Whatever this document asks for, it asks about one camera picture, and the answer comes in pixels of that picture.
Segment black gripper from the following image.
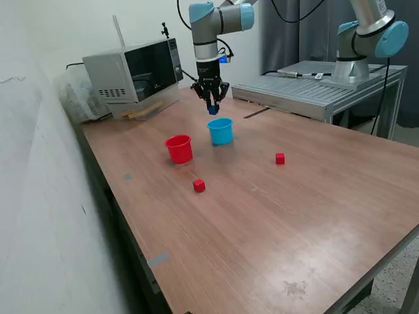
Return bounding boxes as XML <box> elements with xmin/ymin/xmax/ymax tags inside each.
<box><xmin>191</xmin><ymin>58</ymin><xmax>230</xmax><ymax>112</ymax></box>

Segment aluminium robot base table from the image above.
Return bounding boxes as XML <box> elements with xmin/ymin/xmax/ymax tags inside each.
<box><xmin>231</xmin><ymin>60</ymin><xmax>409</xmax><ymax>140</ymax></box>

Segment blue plastic cup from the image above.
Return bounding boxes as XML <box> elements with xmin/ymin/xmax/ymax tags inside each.
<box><xmin>206</xmin><ymin>118</ymin><xmax>235</xmax><ymax>147</ymax></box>

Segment red plastic cup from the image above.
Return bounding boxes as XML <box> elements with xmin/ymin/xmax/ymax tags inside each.
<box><xmin>164</xmin><ymin>134</ymin><xmax>194</xmax><ymax>164</ymax></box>

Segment wooden sticks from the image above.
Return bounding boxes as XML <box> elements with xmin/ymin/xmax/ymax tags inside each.
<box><xmin>120</xmin><ymin>101</ymin><xmax>164</xmax><ymax>119</ymax></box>

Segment silver cylinder device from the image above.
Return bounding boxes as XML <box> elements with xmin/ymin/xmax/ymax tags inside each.
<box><xmin>277</xmin><ymin>69</ymin><xmax>304</xmax><ymax>79</ymax></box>

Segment silver microwave oven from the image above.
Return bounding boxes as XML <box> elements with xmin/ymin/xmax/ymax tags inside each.
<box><xmin>82</xmin><ymin>37</ymin><xmax>184</xmax><ymax>105</ymax></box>

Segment white rod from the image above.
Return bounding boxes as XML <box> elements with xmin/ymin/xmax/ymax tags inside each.
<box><xmin>112</xmin><ymin>14</ymin><xmax>126</xmax><ymax>48</ymax></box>

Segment dark grey curtain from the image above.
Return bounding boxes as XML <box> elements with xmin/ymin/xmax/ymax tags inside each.
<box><xmin>255</xmin><ymin>0</ymin><xmax>419</xmax><ymax>129</ymax></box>

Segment grey tape strip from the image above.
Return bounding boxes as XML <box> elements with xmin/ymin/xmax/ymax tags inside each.
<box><xmin>147</xmin><ymin>251</ymin><xmax>170</xmax><ymax>269</ymax></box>

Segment black camera cable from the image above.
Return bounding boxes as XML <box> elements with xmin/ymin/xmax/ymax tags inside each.
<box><xmin>176</xmin><ymin>0</ymin><xmax>328</xmax><ymax>63</ymax></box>

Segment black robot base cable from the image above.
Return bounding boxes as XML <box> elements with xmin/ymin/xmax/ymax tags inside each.
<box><xmin>369</xmin><ymin>55</ymin><xmax>393</xmax><ymax>135</ymax></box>

